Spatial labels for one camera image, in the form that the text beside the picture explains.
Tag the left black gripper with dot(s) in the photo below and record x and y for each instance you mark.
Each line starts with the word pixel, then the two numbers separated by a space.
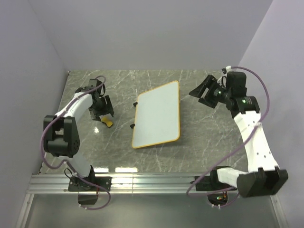
pixel 104 110

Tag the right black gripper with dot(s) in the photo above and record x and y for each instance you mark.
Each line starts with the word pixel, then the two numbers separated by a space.
pixel 211 82

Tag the yellow bone-shaped eraser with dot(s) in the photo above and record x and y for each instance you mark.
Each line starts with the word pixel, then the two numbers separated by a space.
pixel 107 121

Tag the yellow framed whiteboard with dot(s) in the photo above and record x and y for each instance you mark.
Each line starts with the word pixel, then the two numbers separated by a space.
pixel 157 116

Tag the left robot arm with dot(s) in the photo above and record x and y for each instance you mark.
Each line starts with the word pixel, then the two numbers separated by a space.
pixel 60 135

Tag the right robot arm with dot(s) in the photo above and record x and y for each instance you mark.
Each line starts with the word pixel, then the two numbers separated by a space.
pixel 264 176

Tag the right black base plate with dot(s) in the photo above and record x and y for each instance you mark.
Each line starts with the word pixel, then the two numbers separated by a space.
pixel 211 184

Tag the aluminium mounting rail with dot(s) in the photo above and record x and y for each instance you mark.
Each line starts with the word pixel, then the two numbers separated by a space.
pixel 121 183

